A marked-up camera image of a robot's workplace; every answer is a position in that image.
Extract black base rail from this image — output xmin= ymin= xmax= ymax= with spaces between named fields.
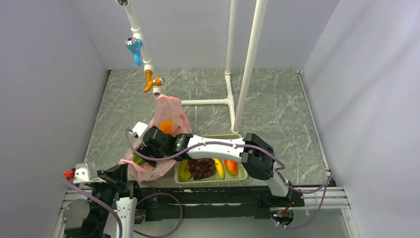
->
xmin=136 ymin=186 xmax=305 ymax=221

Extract orange yellow fake mango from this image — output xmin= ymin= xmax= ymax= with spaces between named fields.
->
xmin=158 ymin=120 xmax=173 ymax=134

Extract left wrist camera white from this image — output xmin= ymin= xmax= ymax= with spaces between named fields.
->
xmin=63 ymin=162 xmax=105 ymax=184

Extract yellow fake banana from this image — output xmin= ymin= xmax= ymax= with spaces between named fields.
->
xmin=212 ymin=158 xmax=225 ymax=179

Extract white PVC pipe frame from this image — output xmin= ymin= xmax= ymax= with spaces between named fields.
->
xmin=115 ymin=0 xmax=268 ymax=135

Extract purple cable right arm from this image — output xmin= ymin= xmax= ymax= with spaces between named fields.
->
xmin=125 ymin=128 xmax=334 ymax=231

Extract red orange fake mango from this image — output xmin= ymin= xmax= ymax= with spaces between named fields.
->
xmin=224 ymin=160 xmax=238 ymax=176

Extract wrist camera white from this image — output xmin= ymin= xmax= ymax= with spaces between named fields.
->
xmin=129 ymin=121 xmax=149 ymax=138
xmin=63 ymin=162 xmax=105 ymax=184

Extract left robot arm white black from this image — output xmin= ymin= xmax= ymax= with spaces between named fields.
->
xmin=62 ymin=162 xmax=143 ymax=238

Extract orange tap valve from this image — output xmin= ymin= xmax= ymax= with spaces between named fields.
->
xmin=143 ymin=70 xmax=164 ymax=93

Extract pink plastic bag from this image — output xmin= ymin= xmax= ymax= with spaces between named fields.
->
xmin=119 ymin=95 xmax=192 ymax=182

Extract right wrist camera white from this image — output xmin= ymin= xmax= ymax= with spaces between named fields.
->
xmin=129 ymin=121 xmax=149 ymax=138

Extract blue tap valve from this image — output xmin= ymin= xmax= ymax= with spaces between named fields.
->
xmin=125 ymin=37 xmax=142 ymax=66

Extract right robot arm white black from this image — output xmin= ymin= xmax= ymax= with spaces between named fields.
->
xmin=126 ymin=122 xmax=292 ymax=206

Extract pale green plastic basket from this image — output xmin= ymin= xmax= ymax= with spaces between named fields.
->
xmin=174 ymin=134 xmax=248 ymax=186

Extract dark red fake grapes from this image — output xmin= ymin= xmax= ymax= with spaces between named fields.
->
xmin=188 ymin=158 xmax=216 ymax=180

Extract green fake pepper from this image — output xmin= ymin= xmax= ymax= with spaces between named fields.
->
xmin=133 ymin=154 xmax=146 ymax=166

